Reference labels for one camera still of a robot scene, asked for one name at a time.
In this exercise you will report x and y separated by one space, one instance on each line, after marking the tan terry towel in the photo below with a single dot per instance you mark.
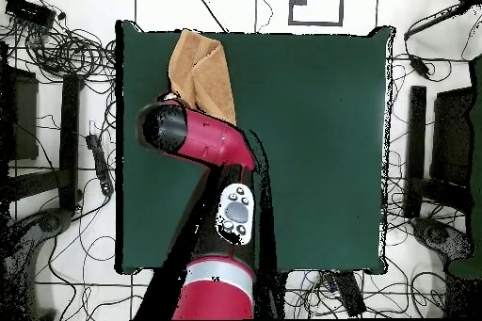
211 80

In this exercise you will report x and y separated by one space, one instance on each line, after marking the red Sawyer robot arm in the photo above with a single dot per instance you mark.
214 140

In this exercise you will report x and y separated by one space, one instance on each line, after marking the flat black electronics box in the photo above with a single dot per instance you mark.
30 11

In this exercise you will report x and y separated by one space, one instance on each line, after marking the black power strip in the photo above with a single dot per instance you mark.
99 166

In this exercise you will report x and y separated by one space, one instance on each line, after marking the dark grey box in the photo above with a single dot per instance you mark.
452 136
24 117

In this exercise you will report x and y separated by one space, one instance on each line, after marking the dark green table cloth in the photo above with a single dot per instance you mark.
320 129

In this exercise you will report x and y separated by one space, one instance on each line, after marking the grey tripod base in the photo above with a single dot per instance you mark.
52 221
437 234

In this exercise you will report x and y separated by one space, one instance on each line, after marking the black power adapter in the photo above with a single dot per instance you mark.
420 66

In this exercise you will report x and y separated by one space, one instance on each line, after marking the black rectangular floor box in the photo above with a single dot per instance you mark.
350 294

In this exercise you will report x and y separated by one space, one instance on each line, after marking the green fabric drape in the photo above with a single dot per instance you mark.
476 147

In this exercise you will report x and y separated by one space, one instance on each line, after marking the black metal stand frame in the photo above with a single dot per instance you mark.
416 147
69 140

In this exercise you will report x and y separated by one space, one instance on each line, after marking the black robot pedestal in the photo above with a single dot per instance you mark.
276 294

